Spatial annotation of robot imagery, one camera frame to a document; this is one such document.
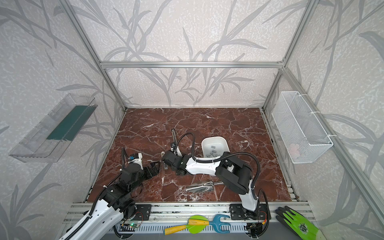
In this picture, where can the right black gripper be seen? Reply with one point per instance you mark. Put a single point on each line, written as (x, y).
(166, 157)

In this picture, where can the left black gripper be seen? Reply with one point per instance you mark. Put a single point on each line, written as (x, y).
(150, 169)

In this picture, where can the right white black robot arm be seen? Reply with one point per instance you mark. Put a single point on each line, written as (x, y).
(229, 168)

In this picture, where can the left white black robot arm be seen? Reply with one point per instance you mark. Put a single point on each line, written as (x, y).
(113, 204)

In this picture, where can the white rectangular staple tray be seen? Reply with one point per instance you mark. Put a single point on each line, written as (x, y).
(214, 147)

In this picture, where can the silver metal garden trowel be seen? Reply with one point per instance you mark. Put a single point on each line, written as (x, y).
(203, 187)

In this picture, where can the left electronics board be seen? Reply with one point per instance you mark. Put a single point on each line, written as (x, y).
(129, 227)

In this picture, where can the electronics board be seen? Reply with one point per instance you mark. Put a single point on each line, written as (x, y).
(255, 230)
(129, 227)

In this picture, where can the yellow green toy tool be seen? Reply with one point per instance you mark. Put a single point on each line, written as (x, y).
(195, 225)

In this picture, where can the blue plastic toy wrench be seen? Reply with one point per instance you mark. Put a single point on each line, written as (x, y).
(218, 224)

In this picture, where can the right electronics board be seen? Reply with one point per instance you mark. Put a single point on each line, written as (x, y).
(255, 230)

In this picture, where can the pink item in basket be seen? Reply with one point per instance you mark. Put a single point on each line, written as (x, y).
(294, 151)

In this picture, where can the green black work glove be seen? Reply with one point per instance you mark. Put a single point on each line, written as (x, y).
(298, 224)

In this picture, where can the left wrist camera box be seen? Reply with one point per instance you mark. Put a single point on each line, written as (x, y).
(136, 159)

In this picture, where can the clear acrylic wall shelf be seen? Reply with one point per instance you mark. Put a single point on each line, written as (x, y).
(48, 141)

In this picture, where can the white wire mesh basket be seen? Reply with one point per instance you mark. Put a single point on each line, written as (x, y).
(298, 124)

